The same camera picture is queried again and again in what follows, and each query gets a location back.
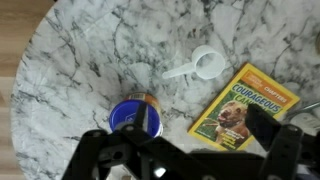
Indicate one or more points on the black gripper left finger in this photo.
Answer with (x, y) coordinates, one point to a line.
(140, 115)

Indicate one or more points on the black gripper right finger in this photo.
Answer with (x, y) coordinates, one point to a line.
(263, 126)

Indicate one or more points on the blue lidded tin can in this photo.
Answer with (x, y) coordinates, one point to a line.
(133, 115)

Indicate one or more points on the translucent plastic measuring spoon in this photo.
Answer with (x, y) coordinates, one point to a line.
(210, 63)

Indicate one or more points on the yellow dog picture book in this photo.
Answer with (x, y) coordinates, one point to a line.
(233, 110)

